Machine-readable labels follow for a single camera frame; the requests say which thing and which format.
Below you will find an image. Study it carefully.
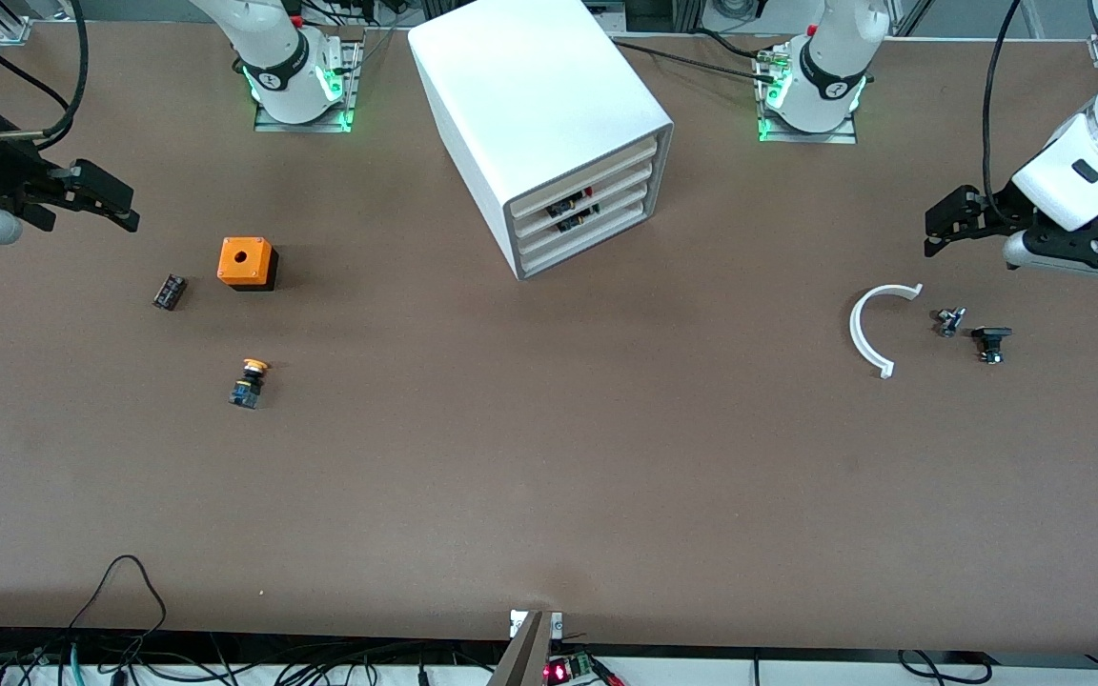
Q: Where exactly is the aluminium camera mount bar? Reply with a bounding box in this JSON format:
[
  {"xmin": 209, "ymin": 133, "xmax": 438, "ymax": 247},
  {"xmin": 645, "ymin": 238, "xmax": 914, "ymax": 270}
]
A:
[{"xmin": 487, "ymin": 611, "xmax": 553, "ymax": 686}]

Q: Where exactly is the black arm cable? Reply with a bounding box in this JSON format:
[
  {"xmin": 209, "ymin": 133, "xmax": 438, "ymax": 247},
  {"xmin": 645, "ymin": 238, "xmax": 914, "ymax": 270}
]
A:
[
  {"xmin": 983, "ymin": 0, "xmax": 1027, "ymax": 206},
  {"xmin": 0, "ymin": 0, "xmax": 91, "ymax": 149}
]

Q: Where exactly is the black contact block piece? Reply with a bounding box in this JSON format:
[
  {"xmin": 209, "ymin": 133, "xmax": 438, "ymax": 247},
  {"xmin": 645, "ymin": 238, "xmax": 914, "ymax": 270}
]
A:
[{"xmin": 971, "ymin": 326, "xmax": 1014, "ymax": 365}]

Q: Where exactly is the white cabinet drawer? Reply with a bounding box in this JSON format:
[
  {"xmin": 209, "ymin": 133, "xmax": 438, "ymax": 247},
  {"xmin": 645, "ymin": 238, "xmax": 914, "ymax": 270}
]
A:
[
  {"xmin": 509, "ymin": 136, "xmax": 660, "ymax": 220},
  {"xmin": 518, "ymin": 201, "xmax": 655, "ymax": 279},
  {"xmin": 516, "ymin": 181, "xmax": 655, "ymax": 258},
  {"xmin": 514, "ymin": 158, "xmax": 657, "ymax": 239}
]

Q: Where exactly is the white mount bracket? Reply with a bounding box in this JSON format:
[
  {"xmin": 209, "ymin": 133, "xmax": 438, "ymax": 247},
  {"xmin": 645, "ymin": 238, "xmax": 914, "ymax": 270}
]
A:
[{"xmin": 509, "ymin": 610, "xmax": 565, "ymax": 639}]

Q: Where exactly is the circuit board with red light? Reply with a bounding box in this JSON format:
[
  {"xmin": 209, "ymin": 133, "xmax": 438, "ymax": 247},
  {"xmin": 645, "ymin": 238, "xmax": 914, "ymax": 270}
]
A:
[{"xmin": 544, "ymin": 651, "xmax": 626, "ymax": 686}]

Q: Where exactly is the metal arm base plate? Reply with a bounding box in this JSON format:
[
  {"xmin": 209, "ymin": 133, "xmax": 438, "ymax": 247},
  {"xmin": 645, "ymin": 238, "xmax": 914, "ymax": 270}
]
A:
[
  {"xmin": 254, "ymin": 38, "xmax": 363, "ymax": 134},
  {"xmin": 756, "ymin": 43, "xmax": 859, "ymax": 146}
]

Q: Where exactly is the white drawer cabinet housing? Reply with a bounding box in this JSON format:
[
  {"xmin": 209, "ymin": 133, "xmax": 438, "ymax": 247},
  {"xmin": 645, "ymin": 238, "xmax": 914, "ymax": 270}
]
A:
[{"xmin": 408, "ymin": 0, "xmax": 675, "ymax": 280}]

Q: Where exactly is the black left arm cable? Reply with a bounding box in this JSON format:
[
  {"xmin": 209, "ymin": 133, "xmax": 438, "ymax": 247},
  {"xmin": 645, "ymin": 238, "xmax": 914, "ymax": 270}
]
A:
[{"xmin": 983, "ymin": 0, "xmax": 1027, "ymax": 206}]

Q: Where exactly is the orange button enclosure box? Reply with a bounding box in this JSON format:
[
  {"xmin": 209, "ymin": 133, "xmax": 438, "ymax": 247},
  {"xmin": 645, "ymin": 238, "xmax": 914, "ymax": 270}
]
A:
[{"xmin": 216, "ymin": 236, "xmax": 280, "ymax": 293}]

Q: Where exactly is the yellow push button switch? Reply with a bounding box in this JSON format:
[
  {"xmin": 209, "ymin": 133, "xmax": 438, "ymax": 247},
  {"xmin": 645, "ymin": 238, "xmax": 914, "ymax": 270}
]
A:
[{"xmin": 229, "ymin": 358, "xmax": 271, "ymax": 412}]

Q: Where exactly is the white plastic half ring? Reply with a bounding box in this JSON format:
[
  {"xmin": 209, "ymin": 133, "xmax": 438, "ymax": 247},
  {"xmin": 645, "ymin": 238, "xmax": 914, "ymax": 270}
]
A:
[{"xmin": 849, "ymin": 283, "xmax": 925, "ymax": 380}]

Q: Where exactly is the black looped cable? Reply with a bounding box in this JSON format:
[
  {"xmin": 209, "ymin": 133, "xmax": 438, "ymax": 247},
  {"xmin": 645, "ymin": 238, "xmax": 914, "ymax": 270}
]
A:
[{"xmin": 68, "ymin": 555, "xmax": 169, "ymax": 660}]

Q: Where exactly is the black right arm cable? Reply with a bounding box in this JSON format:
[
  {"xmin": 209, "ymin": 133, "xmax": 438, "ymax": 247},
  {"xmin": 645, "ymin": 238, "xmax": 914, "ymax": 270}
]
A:
[{"xmin": 0, "ymin": 0, "xmax": 91, "ymax": 149}]

